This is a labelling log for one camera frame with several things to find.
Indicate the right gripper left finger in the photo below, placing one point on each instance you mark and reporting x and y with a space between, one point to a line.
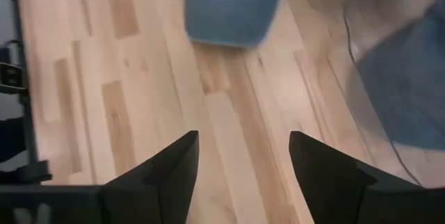
139 199

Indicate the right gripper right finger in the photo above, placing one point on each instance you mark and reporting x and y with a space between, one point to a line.
347 199

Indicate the grey denim cap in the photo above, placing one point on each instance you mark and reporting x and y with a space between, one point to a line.
410 88

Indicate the blue denim cap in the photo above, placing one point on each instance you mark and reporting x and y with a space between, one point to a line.
226 15

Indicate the clear plastic bin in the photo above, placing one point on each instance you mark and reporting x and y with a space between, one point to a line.
410 161

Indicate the black table edge clip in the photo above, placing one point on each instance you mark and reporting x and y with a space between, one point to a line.
38 173

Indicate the black aluminium table frame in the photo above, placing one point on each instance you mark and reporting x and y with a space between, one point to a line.
28 130

